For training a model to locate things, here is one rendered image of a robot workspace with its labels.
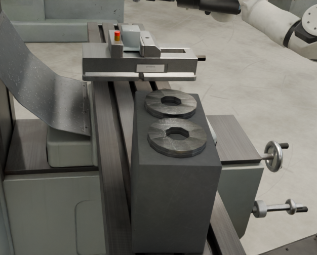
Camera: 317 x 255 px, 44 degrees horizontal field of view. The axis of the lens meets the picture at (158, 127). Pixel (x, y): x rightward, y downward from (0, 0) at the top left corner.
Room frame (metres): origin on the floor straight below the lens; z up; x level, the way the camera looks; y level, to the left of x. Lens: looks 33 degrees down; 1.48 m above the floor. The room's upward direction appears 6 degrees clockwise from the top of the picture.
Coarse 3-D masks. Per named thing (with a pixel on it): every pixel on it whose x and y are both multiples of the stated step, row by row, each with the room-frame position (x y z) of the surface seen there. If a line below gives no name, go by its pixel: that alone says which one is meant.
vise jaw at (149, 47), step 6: (144, 36) 1.15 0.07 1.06; (150, 36) 1.15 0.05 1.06; (144, 42) 1.10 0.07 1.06; (150, 42) 1.10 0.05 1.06; (156, 42) 1.14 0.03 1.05; (144, 48) 1.08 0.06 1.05; (150, 48) 1.08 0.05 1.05; (156, 48) 1.08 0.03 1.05; (144, 54) 1.08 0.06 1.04; (150, 54) 1.08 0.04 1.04; (156, 54) 1.08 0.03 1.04
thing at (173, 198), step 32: (160, 96) 0.60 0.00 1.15; (192, 96) 0.64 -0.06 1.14; (160, 128) 0.50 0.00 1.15; (192, 128) 0.51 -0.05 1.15; (160, 160) 0.44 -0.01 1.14; (192, 160) 0.44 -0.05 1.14; (160, 192) 0.43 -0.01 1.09; (192, 192) 0.43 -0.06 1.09; (160, 224) 0.43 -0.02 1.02; (192, 224) 0.44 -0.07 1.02
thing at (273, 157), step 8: (272, 144) 1.17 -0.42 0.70; (280, 144) 1.17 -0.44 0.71; (288, 144) 1.18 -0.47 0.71; (264, 152) 1.21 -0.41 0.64; (272, 152) 1.17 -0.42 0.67; (280, 152) 1.13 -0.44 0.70; (272, 160) 1.16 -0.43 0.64; (280, 160) 1.12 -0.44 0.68; (272, 168) 1.13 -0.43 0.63; (280, 168) 1.12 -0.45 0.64
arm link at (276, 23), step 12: (264, 0) 0.95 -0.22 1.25; (252, 12) 0.92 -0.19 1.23; (264, 12) 0.91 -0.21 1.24; (276, 12) 0.90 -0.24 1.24; (288, 12) 0.90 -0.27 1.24; (252, 24) 0.93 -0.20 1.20; (264, 24) 0.89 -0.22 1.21; (276, 24) 0.87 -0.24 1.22; (288, 24) 0.86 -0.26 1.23; (300, 24) 0.83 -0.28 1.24; (276, 36) 0.87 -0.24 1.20; (288, 36) 0.85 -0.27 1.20; (300, 36) 0.82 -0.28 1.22; (312, 36) 0.80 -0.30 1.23; (288, 48) 0.86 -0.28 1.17; (300, 48) 0.83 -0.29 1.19; (312, 48) 0.82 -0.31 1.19
